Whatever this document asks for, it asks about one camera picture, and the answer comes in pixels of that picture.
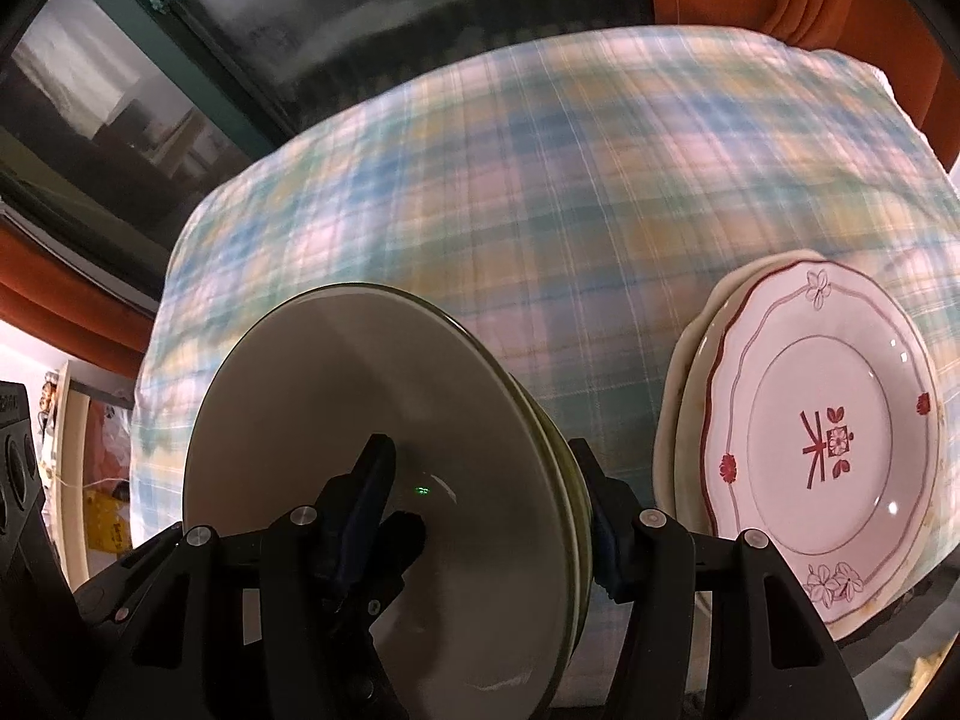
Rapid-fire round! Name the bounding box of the white plate with red pattern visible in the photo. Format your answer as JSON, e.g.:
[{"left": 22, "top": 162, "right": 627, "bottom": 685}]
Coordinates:
[{"left": 697, "top": 261, "right": 942, "bottom": 627}]

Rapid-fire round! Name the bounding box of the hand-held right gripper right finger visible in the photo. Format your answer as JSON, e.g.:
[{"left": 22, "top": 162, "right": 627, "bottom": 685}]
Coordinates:
[{"left": 568, "top": 437, "right": 869, "bottom": 720}]

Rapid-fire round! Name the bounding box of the yellow packet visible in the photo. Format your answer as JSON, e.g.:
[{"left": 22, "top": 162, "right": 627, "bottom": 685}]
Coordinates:
[{"left": 82, "top": 491, "right": 132, "bottom": 552}]

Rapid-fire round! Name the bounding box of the large pierced cream floral plate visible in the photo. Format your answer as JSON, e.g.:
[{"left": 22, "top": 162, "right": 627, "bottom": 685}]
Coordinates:
[{"left": 651, "top": 246, "right": 960, "bottom": 646}]

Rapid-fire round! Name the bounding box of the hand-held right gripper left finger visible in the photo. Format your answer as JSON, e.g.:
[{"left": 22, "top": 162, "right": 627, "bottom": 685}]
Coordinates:
[{"left": 105, "top": 433, "right": 398, "bottom": 720}]

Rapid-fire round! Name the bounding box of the cream shelf unit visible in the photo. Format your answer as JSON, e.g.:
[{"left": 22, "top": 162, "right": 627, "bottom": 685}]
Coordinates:
[{"left": 41, "top": 360, "right": 136, "bottom": 586}]

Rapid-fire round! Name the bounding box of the orange plastic bag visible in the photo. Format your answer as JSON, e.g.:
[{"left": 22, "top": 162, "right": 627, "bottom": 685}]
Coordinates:
[{"left": 86, "top": 401, "right": 136, "bottom": 485}]

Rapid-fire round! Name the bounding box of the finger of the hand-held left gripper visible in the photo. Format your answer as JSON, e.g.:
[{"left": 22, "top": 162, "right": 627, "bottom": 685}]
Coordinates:
[
  {"left": 73, "top": 523, "right": 188, "bottom": 632},
  {"left": 351, "top": 510, "right": 428, "bottom": 642}
]

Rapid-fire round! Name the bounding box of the narrow orange curtain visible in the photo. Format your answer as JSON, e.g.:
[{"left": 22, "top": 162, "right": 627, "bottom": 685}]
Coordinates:
[{"left": 0, "top": 217, "right": 155, "bottom": 357}]

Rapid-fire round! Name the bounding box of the plaid tablecloth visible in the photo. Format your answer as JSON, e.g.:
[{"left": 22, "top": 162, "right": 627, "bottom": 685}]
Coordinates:
[{"left": 131, "top": 24, "right": 960, "bottom": 706}]

